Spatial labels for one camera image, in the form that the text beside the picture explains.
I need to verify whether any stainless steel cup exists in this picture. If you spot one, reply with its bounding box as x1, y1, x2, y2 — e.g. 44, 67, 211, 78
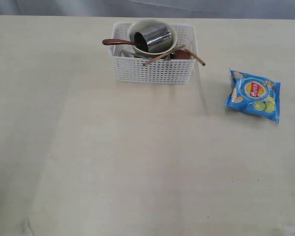
134, 23, 173, 53

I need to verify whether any white ceramic bowl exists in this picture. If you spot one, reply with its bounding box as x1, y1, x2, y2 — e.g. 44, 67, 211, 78
128, 19, 177, 57

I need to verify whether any brown wooden spoon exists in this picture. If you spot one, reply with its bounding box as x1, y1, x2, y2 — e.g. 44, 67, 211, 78
102, 39, 136, 46

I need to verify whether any blue potato chips bag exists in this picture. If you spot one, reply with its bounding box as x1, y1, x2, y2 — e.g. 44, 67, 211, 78
225, 70, 281, 123

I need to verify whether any white perforated plastic basket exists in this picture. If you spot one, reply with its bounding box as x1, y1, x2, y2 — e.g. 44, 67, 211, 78
109, 22, 198, 84

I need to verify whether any brown wooden chopstick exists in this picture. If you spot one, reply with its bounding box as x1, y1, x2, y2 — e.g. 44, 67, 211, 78
143, 45, 186, 66
184, 49, 206, 66

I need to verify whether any silver metal fork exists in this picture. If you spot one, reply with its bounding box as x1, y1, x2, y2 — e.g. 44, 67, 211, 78
122, 50, 171, 61

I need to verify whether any brown round plate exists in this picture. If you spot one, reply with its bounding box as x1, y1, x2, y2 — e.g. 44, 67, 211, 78
170, 50, 191, 60

